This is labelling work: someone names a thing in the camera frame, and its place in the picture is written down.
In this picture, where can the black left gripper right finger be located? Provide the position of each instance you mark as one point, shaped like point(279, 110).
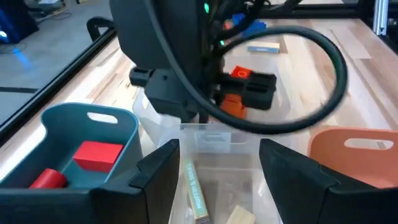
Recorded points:
point(311, 193)

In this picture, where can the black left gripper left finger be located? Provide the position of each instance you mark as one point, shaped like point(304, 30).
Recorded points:
point(149, 186)

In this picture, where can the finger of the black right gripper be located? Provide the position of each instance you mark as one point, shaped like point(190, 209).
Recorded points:
point(258, 90)

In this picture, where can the natural wooden plank block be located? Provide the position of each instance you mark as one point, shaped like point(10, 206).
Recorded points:
point(264, 48)
point(196, 193)
point(241, 216)

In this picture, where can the red wooden block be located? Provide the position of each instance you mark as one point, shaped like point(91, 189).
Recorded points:
point(96, 155)

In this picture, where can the blue toy brick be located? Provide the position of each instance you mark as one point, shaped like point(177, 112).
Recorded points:
point(238, 18)
point(255, 28)

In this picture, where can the red cylinder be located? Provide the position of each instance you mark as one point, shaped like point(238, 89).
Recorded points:
point(46, 179)

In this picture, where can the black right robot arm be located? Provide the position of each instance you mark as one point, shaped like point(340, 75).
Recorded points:
point(224, 9)

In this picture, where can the orange plastic bin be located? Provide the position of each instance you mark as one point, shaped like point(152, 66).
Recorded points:
point(329, 161)

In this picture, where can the black clamp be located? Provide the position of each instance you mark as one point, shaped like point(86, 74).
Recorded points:
point(90, 26)

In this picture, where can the teal plastic bin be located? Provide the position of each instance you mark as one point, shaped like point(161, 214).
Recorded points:
point(62, 124)

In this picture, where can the silver aluminium post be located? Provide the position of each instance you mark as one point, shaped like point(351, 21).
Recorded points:
point(382, 17)

